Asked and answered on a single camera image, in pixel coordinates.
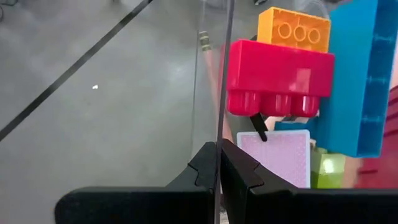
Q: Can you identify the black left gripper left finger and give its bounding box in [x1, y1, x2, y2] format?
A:
[54, 141, 218, 224]

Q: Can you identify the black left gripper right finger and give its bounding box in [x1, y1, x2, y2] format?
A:
[219, 139, 398, 224]

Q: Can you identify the large red plastic bin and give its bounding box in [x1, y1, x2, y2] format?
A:
[354, 86, 398, 189]

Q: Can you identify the green toy block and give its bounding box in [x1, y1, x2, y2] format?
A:
[310, 147, 347, 189]

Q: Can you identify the pink-backed playing card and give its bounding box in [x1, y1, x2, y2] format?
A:
[236, 129, 312, 189]

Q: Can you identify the large blue toy block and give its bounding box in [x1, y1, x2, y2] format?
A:
[275, 0, 398, 158]

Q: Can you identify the orange toy block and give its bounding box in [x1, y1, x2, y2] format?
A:
[257, 6, 331, 54]

